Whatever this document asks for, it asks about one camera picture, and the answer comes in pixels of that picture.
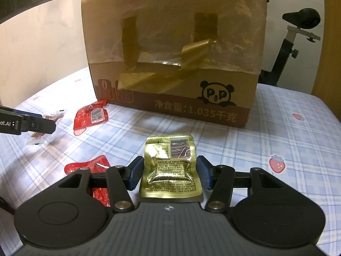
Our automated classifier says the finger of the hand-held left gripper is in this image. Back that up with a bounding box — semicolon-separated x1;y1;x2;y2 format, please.
16;114;57;135
14;109;43;118

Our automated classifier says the red snack packet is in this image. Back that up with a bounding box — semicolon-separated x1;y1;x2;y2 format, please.
73;99;109;136
64;155;111;208

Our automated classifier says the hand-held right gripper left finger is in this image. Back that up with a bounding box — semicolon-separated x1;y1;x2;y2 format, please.
37;155;144;213

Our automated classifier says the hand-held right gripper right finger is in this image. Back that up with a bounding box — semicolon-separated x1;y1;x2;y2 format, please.
197;155;301;213

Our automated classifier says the black exercise bike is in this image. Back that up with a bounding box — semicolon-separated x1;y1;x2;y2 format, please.
257;9;321;87

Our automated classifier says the clear brown snack packet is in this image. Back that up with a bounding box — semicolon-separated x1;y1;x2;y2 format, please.
27;111;66;146

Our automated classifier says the brown cardboard box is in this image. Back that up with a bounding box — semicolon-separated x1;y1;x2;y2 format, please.
81;0;268;128

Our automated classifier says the plaid strawberry print cloth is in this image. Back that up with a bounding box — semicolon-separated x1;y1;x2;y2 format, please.
0;67;341;256

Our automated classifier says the gold foil snack packet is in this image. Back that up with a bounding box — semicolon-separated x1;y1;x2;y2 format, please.
139;134;203;202

